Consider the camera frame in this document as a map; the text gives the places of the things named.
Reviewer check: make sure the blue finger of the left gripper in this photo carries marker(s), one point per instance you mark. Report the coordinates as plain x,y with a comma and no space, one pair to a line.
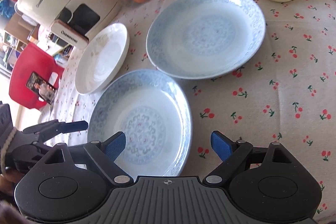
73,126

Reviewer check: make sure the small blue patterned plate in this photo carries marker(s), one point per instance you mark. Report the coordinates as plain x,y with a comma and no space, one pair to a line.
151,109

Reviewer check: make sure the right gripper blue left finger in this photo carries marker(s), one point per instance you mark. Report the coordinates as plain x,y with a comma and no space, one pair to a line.
104,154

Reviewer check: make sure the left hand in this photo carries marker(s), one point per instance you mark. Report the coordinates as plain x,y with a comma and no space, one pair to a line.
9,181

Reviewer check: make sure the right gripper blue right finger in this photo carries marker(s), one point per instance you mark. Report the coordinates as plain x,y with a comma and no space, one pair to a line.
233,155

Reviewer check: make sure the large blue patterned plate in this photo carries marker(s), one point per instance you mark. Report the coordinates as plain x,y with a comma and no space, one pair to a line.
203,39

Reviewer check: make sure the white floral plate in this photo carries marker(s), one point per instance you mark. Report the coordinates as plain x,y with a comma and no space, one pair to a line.
102,59

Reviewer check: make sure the red plastic stool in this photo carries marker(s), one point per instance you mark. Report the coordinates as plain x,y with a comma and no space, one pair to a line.
31,61

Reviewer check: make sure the smartphone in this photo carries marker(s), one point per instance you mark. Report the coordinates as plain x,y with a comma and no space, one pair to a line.
43,89

